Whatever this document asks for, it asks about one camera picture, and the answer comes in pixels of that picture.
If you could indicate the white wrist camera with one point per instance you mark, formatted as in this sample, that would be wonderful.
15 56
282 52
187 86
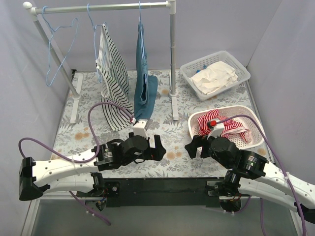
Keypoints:
139 129
216 128

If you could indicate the red white striped garment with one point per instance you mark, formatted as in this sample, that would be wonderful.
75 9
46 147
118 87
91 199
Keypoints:
230 126

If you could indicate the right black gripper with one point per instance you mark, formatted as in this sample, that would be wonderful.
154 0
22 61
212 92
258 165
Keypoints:
201 148

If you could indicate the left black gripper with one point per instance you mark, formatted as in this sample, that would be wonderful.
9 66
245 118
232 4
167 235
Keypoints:
151 149

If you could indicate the blue hanger holding garment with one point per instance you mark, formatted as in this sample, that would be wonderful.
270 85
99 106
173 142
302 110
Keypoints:
140 21

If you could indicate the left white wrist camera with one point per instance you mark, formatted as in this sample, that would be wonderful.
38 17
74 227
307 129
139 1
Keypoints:
139 129

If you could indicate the grey white clothes rack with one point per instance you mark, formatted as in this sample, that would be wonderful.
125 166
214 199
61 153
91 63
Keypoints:
170 4

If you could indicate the white plastic laundry basket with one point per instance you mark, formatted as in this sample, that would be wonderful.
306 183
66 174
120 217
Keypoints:
245 115

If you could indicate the white basket at back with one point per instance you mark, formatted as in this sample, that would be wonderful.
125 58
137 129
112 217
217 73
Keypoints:
190 69

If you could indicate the floral table cloth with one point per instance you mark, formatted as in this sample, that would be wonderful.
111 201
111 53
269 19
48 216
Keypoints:
92 127

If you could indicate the black white striped tank top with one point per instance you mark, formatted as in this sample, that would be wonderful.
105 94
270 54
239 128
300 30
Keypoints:
115 83

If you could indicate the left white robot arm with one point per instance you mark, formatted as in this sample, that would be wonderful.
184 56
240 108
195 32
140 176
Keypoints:
83 172

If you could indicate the small blue object in basket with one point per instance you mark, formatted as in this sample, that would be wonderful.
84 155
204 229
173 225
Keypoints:
198 71

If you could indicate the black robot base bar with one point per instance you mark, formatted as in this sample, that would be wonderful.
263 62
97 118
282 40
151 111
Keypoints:
183 191

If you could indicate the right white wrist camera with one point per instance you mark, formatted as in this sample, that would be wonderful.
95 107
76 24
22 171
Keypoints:
216 128

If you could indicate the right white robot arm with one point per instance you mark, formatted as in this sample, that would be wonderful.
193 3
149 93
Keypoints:
249 173

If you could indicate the cream white cloth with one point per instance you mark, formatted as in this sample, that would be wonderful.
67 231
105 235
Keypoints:
214 77

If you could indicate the blue hanging garment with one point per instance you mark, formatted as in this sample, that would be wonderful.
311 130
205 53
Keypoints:
146 85

